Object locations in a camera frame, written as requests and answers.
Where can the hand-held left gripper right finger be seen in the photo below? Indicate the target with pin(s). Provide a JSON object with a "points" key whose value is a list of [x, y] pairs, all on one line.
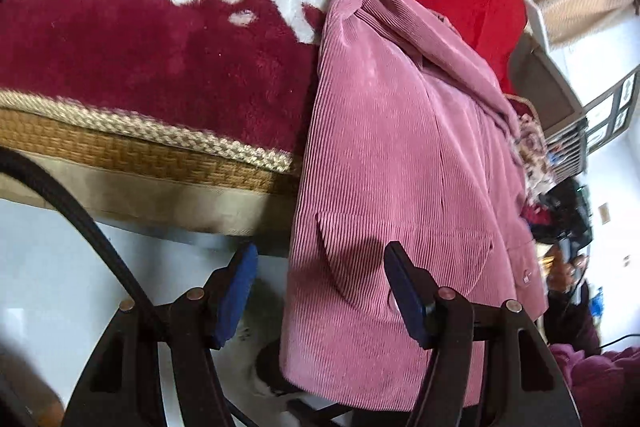
{"points": [[405, 297]]}

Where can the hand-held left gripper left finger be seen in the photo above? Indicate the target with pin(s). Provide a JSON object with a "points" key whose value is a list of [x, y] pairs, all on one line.
{"points": [[237, 292]]}

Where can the person's right forearm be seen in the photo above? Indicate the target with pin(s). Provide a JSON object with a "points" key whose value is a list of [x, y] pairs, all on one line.
{"points": [[575, 322]]}

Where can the person's right hand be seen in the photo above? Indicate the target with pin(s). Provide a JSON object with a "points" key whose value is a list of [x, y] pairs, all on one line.
{"points": [[567, 274]]}

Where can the black and white shoe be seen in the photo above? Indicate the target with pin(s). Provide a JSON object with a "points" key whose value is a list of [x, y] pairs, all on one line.
{"points": [[267, 367]]}

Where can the beige mattress edge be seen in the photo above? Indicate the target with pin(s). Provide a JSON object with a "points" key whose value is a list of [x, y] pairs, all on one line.
{"points": [[175, 207]]}

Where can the grey board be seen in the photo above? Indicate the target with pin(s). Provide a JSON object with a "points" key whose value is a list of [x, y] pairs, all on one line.
{"points": [[545, 82]]}

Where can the woven straw mat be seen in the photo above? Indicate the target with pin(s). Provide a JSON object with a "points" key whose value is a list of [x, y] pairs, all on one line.
{"points": [[150, 152]]}

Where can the purple fleece cloth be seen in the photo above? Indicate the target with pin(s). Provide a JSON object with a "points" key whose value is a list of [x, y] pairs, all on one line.
{"points": [[600, 387]]}

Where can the white board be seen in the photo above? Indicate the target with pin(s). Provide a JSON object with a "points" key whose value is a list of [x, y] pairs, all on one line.
{"points": [[537, 27]]}

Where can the dark red floral blanket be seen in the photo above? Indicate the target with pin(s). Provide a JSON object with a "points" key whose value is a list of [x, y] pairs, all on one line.
{"points": [[150, 57]]}

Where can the beige wall switch plate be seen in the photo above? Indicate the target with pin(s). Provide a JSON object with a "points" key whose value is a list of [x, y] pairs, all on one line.
{"points": [[604, 213]]}

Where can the window frame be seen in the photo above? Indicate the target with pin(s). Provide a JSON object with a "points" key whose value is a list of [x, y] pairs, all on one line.
{"points": [[612, 107]]}

